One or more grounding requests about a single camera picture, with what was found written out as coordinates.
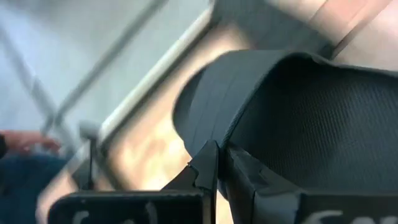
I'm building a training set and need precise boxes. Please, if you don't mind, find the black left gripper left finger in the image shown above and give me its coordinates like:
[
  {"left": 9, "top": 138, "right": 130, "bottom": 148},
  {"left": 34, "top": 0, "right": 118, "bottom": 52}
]
[{"left": 48, "top": 139, "right": 219, "bottom": 224}]

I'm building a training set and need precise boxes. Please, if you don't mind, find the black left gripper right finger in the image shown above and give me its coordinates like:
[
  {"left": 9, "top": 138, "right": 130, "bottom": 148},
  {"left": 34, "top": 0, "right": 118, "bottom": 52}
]
[{"left": 219, "top": 145, "right": 398, "bottom": 224}]

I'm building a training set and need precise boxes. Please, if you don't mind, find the black rubber slide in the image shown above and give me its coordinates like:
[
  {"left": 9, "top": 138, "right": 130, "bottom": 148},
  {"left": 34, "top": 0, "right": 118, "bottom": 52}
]
[
  {"left": 211, "top": 0, "right": 335, "bottom": 58},
  {"left": 172, "top": 49, "right": 398, "bottom": 200}
]

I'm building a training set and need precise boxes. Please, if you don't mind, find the wooden shelf with black frame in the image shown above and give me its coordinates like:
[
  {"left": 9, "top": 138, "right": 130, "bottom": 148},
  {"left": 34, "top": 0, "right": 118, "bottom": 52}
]
[{"left": 267, "top": 0, "right": 398, "bottom": 72}]

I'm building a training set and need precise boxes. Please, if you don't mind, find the person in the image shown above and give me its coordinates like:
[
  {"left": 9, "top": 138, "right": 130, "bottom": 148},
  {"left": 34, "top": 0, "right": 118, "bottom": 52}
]
[{"left": 0, "top": 129, "right": 72, "bottom": 224}]

